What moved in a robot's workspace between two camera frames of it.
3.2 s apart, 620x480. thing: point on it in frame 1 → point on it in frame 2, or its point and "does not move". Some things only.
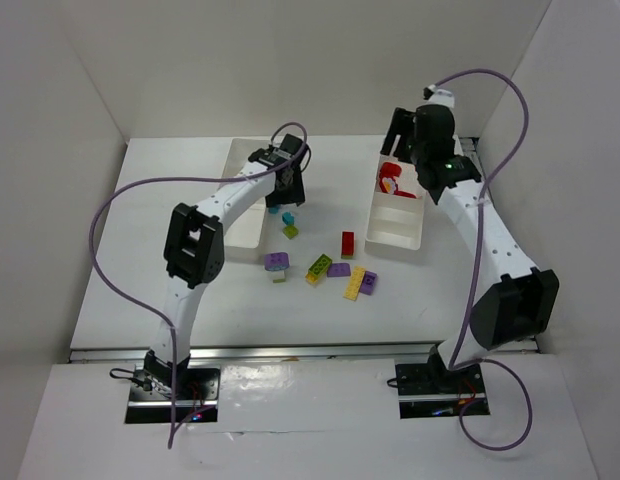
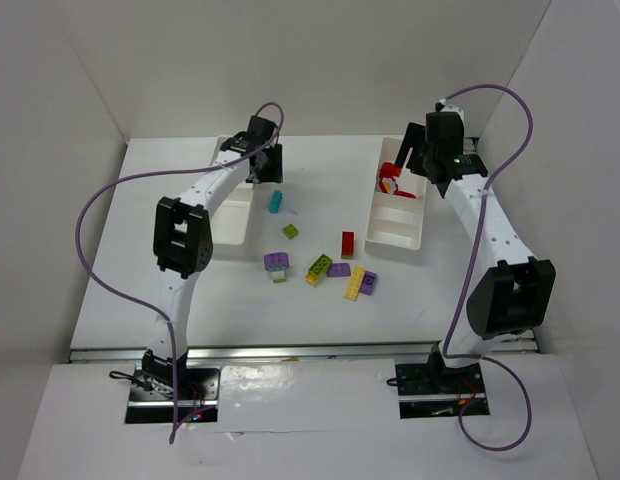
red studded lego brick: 404,193 does not move
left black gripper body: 286,195 → 270,163
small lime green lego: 290,231 does not move
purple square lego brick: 368,282 does not move
